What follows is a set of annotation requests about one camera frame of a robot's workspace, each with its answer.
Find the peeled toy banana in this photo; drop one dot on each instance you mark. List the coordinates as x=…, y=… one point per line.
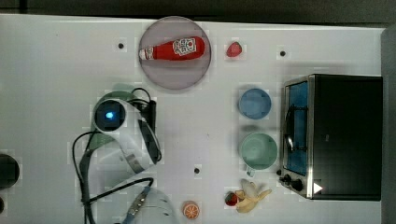
x=249, y=196

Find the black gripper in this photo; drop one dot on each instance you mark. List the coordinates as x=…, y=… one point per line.
x=148, y=112

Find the black toaster oven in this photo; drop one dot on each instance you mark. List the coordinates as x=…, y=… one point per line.
x=332, y=137

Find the toy orange half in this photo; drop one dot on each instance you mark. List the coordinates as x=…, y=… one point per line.
x=190, y=210

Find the small red toy fruit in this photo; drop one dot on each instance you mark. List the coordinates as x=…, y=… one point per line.
x=231, y=199

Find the red ketchup bottle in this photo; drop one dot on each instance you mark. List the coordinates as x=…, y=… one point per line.
x=182, y=49

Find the green mug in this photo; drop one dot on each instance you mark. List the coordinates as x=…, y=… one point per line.
x=258, y=152

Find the blue cup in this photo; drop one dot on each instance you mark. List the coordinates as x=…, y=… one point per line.
x=255, y=104

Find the red toy strawberry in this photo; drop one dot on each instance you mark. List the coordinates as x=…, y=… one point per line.
x=234, y=50

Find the purple round plate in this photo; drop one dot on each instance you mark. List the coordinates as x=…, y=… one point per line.
x=174, y=75

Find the black cylindrical container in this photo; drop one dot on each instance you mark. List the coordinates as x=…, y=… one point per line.
x=9, y=171

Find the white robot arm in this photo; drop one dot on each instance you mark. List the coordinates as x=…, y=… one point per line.
x=121, y=146

